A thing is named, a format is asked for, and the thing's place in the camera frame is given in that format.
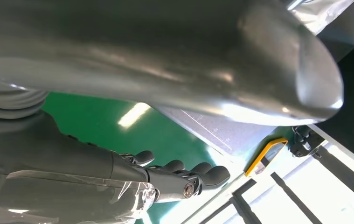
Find green conveyor belt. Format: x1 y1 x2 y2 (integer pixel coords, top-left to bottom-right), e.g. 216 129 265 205
41 92 219 224

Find phone in yellow case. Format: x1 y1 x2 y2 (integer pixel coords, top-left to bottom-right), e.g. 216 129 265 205
244 137 289 178

